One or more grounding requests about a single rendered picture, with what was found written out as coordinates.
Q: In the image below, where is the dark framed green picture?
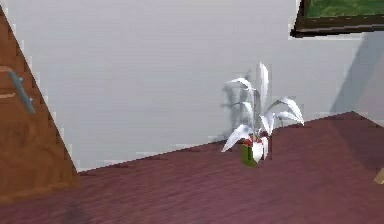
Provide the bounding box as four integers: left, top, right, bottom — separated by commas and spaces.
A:
289, 0, 384, 38

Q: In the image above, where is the grey door handle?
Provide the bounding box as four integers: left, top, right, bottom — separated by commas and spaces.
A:
7, 70, 37, 115

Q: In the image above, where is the brown wooden room door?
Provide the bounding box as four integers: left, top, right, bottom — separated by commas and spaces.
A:
0, 5, 80, 204

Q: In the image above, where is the tan wooden furniture corner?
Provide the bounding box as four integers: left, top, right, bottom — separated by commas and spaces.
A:
373, 167, 384, 185

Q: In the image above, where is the white leaved house plant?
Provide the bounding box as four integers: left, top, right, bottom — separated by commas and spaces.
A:
220, 61, 306, 168

